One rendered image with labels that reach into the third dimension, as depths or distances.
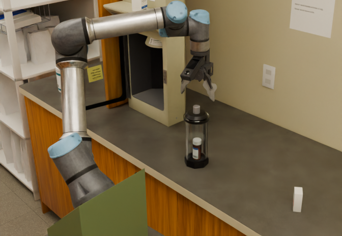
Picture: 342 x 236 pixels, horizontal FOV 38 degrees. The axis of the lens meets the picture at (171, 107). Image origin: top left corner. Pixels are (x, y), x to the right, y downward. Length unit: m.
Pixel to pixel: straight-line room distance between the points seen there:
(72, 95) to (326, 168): 1.09
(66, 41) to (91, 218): 0.62
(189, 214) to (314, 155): 0.61
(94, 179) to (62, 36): 0.50
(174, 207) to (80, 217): 0.75
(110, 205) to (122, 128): 0.94
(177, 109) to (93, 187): 0.95
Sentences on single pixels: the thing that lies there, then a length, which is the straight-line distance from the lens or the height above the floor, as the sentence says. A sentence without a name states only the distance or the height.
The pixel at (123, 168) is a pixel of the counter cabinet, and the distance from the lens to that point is 2.39.
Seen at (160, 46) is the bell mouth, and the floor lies 1.33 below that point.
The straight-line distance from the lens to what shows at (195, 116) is 2.02.
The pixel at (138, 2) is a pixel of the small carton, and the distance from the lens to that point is 2.26.
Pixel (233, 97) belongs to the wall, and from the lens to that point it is 2.69.
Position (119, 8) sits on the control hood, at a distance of 2.34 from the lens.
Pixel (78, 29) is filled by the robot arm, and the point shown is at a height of 1.60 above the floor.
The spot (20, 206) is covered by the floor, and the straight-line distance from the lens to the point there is 3.67.
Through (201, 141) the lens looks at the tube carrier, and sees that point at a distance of 2.07.
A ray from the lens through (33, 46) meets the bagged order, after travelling 3.40.
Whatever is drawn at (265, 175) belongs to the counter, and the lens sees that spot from 2.11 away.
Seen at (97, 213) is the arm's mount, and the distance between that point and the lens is 1.54.
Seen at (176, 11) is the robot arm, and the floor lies 1.64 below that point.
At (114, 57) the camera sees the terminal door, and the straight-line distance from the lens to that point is 2.53.
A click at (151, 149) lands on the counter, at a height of 0.94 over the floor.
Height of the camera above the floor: 2.08
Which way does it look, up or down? 26 degrees down
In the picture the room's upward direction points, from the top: 1 degrees counter-clockwise
